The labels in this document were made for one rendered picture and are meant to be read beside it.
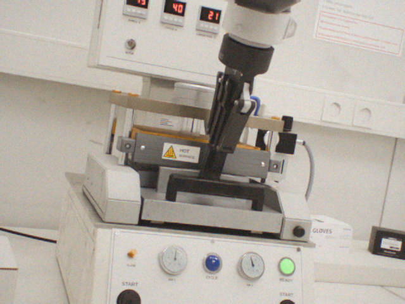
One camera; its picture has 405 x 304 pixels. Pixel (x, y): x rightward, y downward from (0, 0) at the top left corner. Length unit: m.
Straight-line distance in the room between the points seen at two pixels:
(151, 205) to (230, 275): 0.16
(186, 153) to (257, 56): 0.21
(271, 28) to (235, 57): 0.06
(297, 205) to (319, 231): 0.61
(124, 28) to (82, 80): 0.36
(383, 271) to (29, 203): 0.88
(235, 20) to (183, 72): 0.38
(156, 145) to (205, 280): 0.22
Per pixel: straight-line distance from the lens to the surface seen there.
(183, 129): 1.08
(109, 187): 0.89
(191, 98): 1.05
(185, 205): 0.90
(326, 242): 1.63
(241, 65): 0.87
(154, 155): 0.97
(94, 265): 0.87
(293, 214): 0.98
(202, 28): 1.23
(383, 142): 1.93
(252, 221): 0.94
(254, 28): 0.85
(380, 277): 1.61
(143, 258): 0.89
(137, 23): 1.20
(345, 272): 1.55
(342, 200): 1.88
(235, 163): 1.02
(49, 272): 1.25
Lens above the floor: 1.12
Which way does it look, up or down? 5 degrees down
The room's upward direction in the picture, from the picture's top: 9 degrees clockwise
